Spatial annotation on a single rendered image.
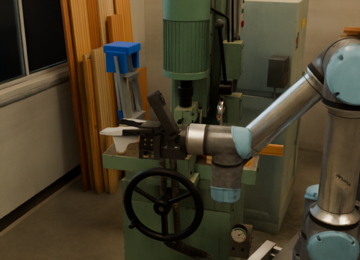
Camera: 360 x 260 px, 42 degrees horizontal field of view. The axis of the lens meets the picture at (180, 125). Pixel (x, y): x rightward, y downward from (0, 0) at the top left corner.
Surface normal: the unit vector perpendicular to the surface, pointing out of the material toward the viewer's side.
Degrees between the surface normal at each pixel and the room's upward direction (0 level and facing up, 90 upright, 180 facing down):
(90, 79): 88
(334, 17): 90
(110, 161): 90
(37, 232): 0
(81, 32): 87
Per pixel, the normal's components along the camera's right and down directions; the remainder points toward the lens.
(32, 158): 0.93, 0.14
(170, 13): -0.64, 0.25
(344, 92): -0.19, 0.21
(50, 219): 0.01, -0.94
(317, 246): -0.19, 0.45
